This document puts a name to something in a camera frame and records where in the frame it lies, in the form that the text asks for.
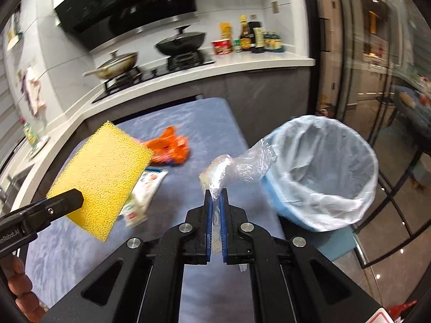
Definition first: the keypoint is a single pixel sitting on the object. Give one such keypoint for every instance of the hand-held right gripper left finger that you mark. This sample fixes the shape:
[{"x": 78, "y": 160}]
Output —
[{"x": 208, "y": 218}]

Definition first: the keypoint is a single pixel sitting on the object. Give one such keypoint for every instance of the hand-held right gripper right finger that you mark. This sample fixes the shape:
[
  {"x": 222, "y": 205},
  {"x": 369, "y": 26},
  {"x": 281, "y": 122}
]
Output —
[{"x": 224, "y": 222}]

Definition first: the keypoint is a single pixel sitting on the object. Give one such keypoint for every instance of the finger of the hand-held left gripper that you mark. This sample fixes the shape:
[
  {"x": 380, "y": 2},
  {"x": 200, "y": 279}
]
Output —
[{"x": 60, "y": 205}]

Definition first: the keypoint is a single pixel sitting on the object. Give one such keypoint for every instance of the yellow sponge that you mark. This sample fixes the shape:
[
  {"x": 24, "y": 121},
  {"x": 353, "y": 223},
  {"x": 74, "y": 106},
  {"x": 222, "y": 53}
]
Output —
[{"x": 101, "y": 175}]

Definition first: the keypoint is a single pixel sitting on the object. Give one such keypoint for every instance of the clear plastic bag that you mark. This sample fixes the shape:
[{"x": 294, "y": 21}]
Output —
[{"x": 242, "y": 165}]

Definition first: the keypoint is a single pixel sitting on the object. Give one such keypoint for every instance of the light blue trash bin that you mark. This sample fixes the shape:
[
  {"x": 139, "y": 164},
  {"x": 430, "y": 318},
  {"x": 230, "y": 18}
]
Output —
[{"x": 289, "y": 198}]

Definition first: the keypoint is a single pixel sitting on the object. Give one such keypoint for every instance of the translucent bin liner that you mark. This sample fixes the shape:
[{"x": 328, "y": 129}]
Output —
[{"x": 333, "y": 161}]

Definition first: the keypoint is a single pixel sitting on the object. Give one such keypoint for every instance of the person's left hand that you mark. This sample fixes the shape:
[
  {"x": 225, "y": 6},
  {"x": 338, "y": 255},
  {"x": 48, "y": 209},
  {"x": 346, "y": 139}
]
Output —
[{"x": 28, "y": 304}]

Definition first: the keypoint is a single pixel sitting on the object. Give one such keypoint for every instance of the white tray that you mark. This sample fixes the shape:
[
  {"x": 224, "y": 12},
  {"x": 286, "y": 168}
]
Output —
[{"x": 38, "y": 146}]

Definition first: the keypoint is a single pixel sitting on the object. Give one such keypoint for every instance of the white printed packet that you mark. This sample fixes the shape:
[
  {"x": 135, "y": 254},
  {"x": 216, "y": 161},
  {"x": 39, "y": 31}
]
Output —
[{"x": 144, "y": 188}]

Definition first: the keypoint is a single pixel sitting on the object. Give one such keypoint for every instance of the green dish soap bottle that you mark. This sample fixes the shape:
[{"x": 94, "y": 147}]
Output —
[{"x": 31, "y": 134}]

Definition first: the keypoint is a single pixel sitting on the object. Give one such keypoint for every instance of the orange snack wrapper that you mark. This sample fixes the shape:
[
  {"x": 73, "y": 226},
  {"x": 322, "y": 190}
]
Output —
[{"x": 171, "y": 148}]

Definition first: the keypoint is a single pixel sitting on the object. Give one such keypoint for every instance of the blue-grey table cloth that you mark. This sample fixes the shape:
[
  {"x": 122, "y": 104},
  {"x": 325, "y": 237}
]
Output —
[{"x": 202, "y": 124}]

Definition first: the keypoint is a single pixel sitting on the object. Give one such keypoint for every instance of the teal stool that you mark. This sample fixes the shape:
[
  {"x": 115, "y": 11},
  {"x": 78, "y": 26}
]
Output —
[{"x": 336, "y": 242}]

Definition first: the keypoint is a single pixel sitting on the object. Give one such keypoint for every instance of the hanging pink cloth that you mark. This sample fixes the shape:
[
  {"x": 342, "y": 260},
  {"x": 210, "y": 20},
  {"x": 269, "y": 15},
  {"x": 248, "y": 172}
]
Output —
[{"x": 33, "y": 91}]

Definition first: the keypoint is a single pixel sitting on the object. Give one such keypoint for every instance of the kitchen counter cabinet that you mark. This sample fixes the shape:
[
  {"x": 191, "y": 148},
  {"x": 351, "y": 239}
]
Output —
[{"x": 262, "y": 84}]

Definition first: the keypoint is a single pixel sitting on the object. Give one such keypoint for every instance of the golden wok with lid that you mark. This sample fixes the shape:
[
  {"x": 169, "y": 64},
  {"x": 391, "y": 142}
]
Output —
[{"x": 116, "y": 62}]

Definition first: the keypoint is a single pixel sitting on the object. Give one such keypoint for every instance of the black gas stove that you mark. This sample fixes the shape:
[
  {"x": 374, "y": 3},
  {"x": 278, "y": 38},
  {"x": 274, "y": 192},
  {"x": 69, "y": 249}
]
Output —
[{"x": 151, "y": 74}]

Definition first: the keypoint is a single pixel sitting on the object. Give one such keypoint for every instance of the red instant noodle cup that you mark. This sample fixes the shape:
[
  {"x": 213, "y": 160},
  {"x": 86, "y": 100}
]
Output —
[{"x": 222, "y": 47}]

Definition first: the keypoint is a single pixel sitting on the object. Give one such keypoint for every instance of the small green jar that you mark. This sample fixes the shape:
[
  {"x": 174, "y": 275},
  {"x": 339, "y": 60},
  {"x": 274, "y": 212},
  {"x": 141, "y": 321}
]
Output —
[{"x": 238, "y": 46}]

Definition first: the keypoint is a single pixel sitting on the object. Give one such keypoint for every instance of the black wok with lid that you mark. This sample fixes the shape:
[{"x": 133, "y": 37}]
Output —
[{"x": 181, "y": 42}]

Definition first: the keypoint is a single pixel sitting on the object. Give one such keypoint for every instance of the yellow-capped sauce bottle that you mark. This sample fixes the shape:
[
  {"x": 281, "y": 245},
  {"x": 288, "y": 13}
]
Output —
[{"x": 245, "y": 38}]

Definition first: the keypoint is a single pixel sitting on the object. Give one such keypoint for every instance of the cluster of small jars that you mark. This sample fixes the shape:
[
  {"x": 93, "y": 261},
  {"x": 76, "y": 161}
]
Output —
[{"x": 273, "y": 43}]

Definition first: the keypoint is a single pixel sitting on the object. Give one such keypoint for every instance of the dark sauce bottle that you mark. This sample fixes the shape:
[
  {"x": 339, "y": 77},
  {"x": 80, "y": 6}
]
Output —
[{"x": 257, "y": 38}]

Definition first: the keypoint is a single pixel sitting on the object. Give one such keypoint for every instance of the yellow seasoning packet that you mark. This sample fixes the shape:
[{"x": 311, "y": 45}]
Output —
[{"x": 226, "y": 30}]

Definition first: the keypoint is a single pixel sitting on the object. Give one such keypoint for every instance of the black range hood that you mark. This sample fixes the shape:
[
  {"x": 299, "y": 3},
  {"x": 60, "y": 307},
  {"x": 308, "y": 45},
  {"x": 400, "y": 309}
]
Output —
[{"x": 128, "y": 3}]

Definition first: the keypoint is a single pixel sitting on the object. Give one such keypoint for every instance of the glass sliding door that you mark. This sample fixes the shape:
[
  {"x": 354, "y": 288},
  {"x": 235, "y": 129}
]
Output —
[{"x": 363, "y": 57}]

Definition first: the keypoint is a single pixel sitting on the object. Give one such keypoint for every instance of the wall socket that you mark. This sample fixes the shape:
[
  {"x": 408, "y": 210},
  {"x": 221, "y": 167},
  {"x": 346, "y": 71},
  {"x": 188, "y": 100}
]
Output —
[{"x": 275, "y": 7}]

